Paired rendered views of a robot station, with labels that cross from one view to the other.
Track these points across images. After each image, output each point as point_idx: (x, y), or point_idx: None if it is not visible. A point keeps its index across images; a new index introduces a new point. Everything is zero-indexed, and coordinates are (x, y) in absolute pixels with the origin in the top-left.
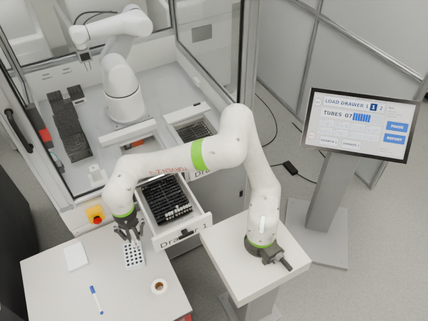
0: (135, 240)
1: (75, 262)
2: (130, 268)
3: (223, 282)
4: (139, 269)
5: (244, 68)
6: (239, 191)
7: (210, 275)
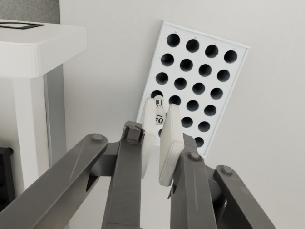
0: (153, 130)
1: None
2: (226, 38)
3: (42, 9)
4: (194, 21)
5: None
6: None
7: None
